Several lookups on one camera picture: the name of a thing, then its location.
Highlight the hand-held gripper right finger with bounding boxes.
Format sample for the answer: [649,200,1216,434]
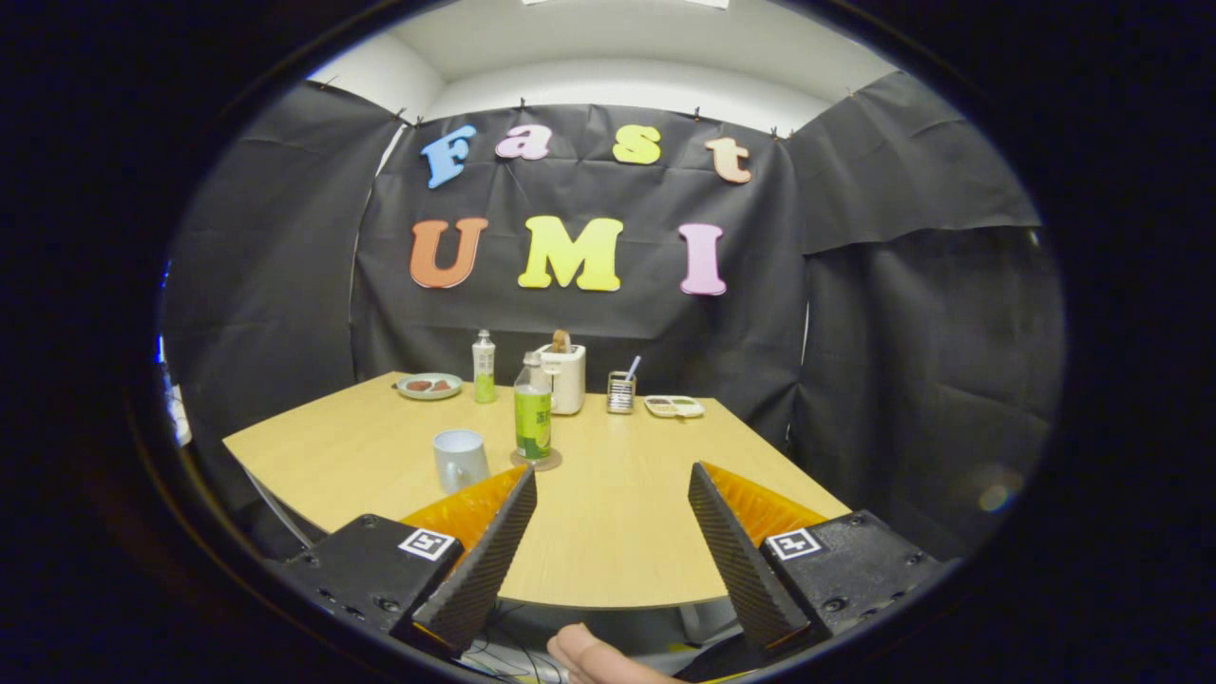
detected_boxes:
[686,462,941,656]

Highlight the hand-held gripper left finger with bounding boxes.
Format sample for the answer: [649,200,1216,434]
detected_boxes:
[271,464,539,661]

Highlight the white cup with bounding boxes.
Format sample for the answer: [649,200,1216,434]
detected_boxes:
[432,428,492,495]

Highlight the green label juice bottle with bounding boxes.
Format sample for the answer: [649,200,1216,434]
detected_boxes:
[513,351,554,463]

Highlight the slim white green drink bottle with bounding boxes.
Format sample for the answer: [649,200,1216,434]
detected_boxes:
[472,330,498,405]

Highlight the wooden table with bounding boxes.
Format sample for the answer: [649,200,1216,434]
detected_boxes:
[221,370,851,611]

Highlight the white toaster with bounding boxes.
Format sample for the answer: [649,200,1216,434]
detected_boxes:
[534,343,587,416]

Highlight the ceiling light panel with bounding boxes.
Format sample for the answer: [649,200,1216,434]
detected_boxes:
[522,0,731,10]

